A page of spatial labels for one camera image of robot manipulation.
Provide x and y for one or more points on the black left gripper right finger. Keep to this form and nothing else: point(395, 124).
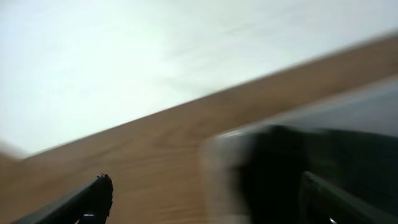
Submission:
point(323, 202)

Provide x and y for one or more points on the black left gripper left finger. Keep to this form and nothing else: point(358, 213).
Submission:
point(88, 205)

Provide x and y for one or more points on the black trousers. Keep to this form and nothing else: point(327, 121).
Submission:
point(362, 164)

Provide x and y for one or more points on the clear plastic storage container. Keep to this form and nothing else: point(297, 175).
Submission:
point(372, 109)

